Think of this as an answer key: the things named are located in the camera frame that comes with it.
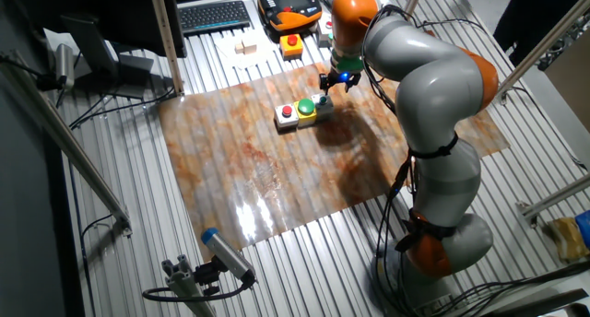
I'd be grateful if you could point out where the orange black teach pendant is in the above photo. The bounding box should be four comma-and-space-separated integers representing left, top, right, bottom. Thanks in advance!
256, 0, 324, 35

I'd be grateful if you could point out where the short aluminium beam with bracket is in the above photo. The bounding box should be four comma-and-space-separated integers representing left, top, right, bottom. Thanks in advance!
515, 173, 590, 229

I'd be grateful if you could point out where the black keyboard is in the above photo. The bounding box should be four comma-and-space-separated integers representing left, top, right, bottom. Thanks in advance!
178, 0, 253, 36

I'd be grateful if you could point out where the grey monitor stand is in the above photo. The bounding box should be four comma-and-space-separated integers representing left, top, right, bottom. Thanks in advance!
59, 15, 156, 100

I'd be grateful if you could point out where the aluminium profile camera mount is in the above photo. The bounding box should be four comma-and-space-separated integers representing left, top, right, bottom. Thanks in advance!
160, 254, 218, 317

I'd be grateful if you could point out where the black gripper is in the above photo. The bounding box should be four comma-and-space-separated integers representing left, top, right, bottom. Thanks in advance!
319, 70, 362, 95

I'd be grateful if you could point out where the orange box red mushroom button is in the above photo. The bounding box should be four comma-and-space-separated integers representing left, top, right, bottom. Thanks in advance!
279, 33, 304, 60

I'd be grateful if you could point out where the grey box red button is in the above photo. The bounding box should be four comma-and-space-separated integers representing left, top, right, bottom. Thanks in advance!
274, 103, 300, 130
316, 12, 334, 49

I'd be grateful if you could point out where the diagonal aluminium frame beam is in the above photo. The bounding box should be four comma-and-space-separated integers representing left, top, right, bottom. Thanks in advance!
495, 0, 590, 101

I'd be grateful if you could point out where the onlooker in black clothes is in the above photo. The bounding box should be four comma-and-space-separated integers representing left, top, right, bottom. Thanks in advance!
492, 0, 590, 67

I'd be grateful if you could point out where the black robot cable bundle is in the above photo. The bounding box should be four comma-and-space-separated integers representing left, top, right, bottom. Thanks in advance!
361, 6, 443, 316

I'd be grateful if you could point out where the grey box small green button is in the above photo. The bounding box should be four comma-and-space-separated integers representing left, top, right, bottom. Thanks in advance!
311, 93, 335, 123

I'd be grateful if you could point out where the black monitor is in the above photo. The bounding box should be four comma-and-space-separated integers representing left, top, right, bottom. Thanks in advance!
18, 0, 188, 59

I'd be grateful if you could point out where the blue packet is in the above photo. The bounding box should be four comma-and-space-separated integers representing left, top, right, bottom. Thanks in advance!
574, 210, 590, 249

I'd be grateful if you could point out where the brown plastic bag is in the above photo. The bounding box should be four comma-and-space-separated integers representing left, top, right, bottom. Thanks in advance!
548, 217, 590, 262

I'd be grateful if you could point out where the black floor cable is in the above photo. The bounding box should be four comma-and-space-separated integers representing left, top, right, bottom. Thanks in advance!
432, 260, 590, 317

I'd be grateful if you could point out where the yellow box green mushroom button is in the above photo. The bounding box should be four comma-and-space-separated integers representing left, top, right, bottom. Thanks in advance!
293, 98, 319, 128

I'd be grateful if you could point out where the black camera cable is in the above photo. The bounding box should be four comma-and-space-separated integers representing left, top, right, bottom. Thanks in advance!
141, 279, 254, 303

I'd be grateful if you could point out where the white paper sheet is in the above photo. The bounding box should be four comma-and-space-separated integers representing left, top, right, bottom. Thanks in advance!
214, 33, 277, 72

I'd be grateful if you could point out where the long diagonal aluminium beam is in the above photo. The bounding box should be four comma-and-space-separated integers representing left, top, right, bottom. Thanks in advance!
0, 49, 134, 238

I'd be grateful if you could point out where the marble pattern mat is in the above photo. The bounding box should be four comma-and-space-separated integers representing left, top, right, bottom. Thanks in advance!
158, 61, 512, 263

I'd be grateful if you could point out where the silver camera blue cap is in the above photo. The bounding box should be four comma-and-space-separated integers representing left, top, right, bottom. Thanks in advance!
201, 228, 257, 284

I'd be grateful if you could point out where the upright aluminium frame post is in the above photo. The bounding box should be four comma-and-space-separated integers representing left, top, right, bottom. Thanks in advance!
147, 0, 185, 97

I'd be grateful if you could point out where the silver cylinder camera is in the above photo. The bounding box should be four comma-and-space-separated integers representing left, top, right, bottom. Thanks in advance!
54, 43, 76, 90

